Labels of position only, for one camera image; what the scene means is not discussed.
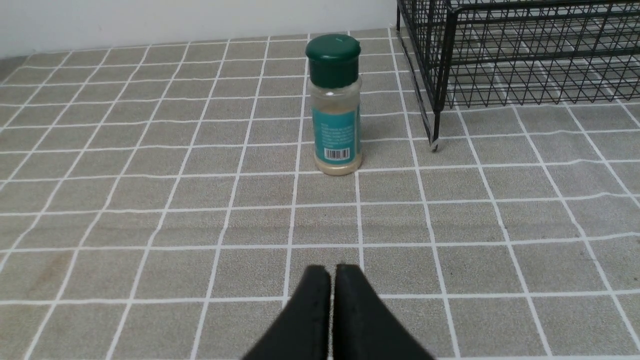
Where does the black wire mesh shelf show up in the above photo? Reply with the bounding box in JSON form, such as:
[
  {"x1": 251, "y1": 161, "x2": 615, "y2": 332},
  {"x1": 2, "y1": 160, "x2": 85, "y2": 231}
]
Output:
[{"x1": 396, "y1": 0, "x2": 640, "y2": 152}]

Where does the grey checked tablecloth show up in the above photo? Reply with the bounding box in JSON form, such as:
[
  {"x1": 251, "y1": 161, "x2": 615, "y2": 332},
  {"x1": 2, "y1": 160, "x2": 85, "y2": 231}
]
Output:
[{"x1": 0, "y1": 29, "x2": 639, "y2": 360}]

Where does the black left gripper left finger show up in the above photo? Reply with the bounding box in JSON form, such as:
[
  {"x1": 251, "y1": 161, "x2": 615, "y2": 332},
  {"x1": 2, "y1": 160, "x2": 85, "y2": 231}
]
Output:
[{"x1": 242, "y1": 265, "x2": 331, "y2": 360}]

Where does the green cap seasoning bottle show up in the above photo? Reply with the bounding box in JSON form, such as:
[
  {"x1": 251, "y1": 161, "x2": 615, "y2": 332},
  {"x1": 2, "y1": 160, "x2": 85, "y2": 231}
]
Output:
[{"x1": 305, "y1": 33, "x2": 362, "y2": 176}]

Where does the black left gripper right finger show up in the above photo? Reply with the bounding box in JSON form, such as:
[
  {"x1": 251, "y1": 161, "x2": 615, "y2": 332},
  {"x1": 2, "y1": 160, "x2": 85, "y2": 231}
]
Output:
[{"x1": 333, "y1": 263, "x2": 434, "y2": 360}]

